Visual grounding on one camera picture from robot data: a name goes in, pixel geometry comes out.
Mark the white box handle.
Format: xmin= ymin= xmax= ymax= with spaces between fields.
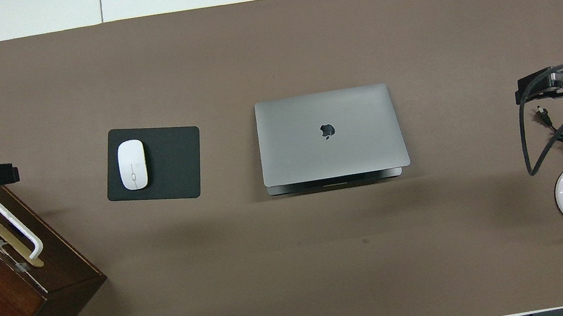
xmin=0 ymin=184 xmax=46 ymax=265

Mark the black mouse pad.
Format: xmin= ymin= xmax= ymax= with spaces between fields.
xmin=98 ymin=116 xmax=209 ymax=211

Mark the gold metal handle plate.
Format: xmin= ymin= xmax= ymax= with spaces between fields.
xmin=0 ymin=184 xmax=45 ymax=274

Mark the large brown table mat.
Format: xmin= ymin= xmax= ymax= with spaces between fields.
xmin=0 ymin=0 xmax=563 ymax=316

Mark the grey aluminium laptop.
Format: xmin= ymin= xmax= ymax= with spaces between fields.
xmin=252 ymin=81 xmax=413 ymax=197

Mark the white computer mouse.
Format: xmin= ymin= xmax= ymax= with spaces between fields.
xmin=115 ymin=138 xmax=151 ymax=193

